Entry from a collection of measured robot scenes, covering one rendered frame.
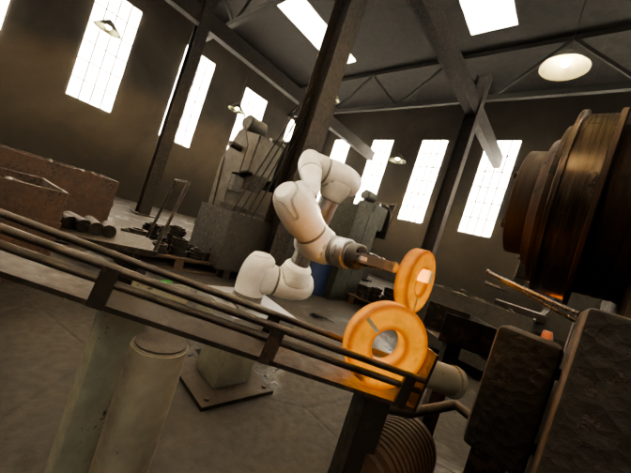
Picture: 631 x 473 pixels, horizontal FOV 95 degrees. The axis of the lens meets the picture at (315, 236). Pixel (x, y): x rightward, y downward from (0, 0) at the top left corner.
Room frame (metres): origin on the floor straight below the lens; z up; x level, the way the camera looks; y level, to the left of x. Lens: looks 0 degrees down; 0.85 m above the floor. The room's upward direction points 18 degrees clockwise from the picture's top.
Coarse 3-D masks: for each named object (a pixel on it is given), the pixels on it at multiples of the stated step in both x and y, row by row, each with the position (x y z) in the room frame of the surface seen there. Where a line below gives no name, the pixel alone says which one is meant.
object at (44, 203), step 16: (0, 176) 1.62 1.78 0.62; (16, 176) 2.15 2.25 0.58; (32, 176) 2.21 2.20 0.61; (0, 192) 1.63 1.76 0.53; (16, 192) 1.68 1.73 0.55; (32, 192) 1.73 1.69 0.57; (48, 192) 1.78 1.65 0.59; (64, 192) 1.84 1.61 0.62; (16, 208) 1.69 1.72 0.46; (32, 208) 1.75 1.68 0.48; (48, 208) 1.80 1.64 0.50; (64, 208) 1.87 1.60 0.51; (16, 224) 1.71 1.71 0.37; (48, 224) 1.82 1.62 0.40; (16, 240) 1.73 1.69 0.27
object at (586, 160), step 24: (600, 120) 0.60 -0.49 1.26; (576, 144) 0.59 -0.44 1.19; (600, 144) 0.56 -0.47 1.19; (576, 168) 0.57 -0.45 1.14; (600, 168) 0.55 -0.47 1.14; (552, 192) 0.58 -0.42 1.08; (576, 192) 0.56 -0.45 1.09; (552, 216) 0.59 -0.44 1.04; (576, 216) 0.56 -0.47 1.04; (552, 240) 0.60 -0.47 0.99; (576, 240) 0.57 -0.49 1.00; (552, 264) 0.62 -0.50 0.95; (552, 288) 0.66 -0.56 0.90
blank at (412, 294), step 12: (408, 252) 0.67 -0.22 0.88; (420, 252) 0.66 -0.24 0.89; (408, 264) 0.65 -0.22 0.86; (420, 264) 0.66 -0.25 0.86; (432, 264) 0.71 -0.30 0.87; (396, 276) 0.65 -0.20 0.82; (408, 276) 0.63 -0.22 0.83; (396, 288) 0.65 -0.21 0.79; (408, 288) 0.64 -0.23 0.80; (420, 288) 0.71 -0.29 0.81; (396, 300) 0.67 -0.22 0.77; (408, 300) 0.65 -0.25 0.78; (420, 300) 0.70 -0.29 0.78
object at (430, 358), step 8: (432, 352) 0.52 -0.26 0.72; (424, 360) 0.52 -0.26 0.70; (432, 360) 0.51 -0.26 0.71; (424, 368) 0.52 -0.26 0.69; (432, 368) 0.50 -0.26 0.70; (424, 376) 0.51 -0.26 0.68; (416, 384) 0.52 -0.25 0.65; (424, 384) 0.50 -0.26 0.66; (408, 400) 0.52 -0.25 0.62; (416, 400) 0.50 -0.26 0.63; (416, 408) 0.50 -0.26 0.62
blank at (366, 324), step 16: (368, 304) 0.52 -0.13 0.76; (384, 304) 0.51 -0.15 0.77; (400, 304) 0.52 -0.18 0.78; (352, 320) 0.51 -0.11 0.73; (368, 320) 0.49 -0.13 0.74; (384, 320) 0.50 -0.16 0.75; (400, 320) 0.51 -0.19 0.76; (416, 320) 0.51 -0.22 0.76; (352, 336) 0.49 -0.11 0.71; (368, 336) 0.50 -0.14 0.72; (400, 336) 0.53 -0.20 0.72; (416, 336) 0.52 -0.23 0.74; (368, 352) 0.50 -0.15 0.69; (400, 352) 0.52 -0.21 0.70; (416, 352) 0.52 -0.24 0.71; (368, 368) 0.50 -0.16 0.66; (416, 368) 0.52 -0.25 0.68; (368, 384) 0.50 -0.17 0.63; (384, 384) 0.51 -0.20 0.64
